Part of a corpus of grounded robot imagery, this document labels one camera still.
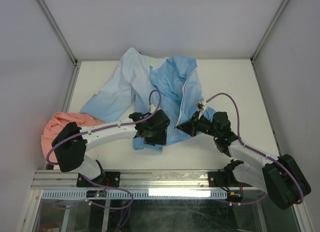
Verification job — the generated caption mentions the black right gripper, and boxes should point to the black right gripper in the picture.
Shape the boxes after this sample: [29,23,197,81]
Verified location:
[176,110,220,138]

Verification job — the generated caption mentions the light blue zip jacket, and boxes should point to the light blue zip jacket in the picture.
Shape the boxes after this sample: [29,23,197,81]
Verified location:
[80,48,203,146]

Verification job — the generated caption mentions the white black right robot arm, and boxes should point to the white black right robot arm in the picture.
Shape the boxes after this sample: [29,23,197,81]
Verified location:
[177,111,312,210]

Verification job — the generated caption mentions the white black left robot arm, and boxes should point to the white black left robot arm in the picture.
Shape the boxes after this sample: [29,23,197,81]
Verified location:
[52,109,170,187]

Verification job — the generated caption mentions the salmon pink cloth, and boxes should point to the salmon pink cloth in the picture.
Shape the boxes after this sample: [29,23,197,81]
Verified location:
[41,112,104,158]

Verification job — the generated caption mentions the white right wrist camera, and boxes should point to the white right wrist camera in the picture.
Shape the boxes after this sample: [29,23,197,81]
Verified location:
[196,99,208,119]

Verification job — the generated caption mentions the aluminium front mounting rail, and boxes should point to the aluminium front mounting rail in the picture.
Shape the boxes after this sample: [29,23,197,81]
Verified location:
[31,168,266,192]

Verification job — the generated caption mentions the white slotted cable duct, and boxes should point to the white slotted cable duct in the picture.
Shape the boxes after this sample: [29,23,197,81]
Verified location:
[42,188,227,200]

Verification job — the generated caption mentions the aluminium corner frame post right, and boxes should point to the aluminium corner frame post right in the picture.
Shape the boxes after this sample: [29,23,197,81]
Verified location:
[252,0,320,231]

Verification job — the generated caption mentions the aluminium corner frame post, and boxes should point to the aluminium corner frame post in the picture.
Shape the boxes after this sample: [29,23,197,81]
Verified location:
[252,0,320,231]
[35,0,81,112]

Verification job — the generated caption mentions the aluminium corner frame post left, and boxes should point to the aluminium corner frame post left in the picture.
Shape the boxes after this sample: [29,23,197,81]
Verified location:
[35,0,81,112]

